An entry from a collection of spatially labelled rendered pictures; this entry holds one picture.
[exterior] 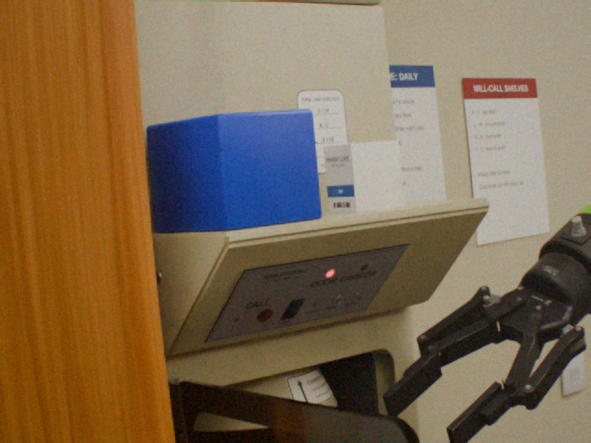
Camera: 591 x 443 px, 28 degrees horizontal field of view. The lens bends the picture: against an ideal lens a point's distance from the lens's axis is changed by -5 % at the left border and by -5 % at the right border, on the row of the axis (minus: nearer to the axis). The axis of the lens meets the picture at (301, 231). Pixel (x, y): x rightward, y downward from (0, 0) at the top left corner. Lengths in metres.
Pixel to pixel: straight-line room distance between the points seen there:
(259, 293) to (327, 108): 0.23
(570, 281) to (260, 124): 0.38
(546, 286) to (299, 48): 0.33
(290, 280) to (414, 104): 0.91
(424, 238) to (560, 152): 1.12
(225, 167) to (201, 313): 0.12
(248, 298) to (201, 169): 0.12
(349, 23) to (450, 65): 0.79
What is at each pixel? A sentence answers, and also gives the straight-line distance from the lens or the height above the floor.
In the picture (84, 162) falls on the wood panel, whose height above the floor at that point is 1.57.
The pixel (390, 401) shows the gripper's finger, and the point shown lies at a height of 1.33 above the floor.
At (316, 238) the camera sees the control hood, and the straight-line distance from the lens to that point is 0.98.
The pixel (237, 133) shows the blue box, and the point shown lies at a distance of 0.94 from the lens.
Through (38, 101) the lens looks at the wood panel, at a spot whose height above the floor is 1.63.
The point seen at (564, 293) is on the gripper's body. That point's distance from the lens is 1.18.
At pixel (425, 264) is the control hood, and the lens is 1.14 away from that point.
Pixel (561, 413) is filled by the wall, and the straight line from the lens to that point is 2.21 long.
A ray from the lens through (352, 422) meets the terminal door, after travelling 0.81.
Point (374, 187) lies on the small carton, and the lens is 1.08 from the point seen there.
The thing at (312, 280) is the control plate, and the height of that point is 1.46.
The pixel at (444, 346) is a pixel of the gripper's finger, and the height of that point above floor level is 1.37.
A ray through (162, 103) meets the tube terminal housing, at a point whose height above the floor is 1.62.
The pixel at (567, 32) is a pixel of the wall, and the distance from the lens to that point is 2.26.
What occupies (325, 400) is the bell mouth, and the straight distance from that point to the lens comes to 1.18.
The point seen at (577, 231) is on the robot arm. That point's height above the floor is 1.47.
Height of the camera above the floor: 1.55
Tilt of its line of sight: 3 degrees down
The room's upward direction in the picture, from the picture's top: 5 degrees counter-clockwise
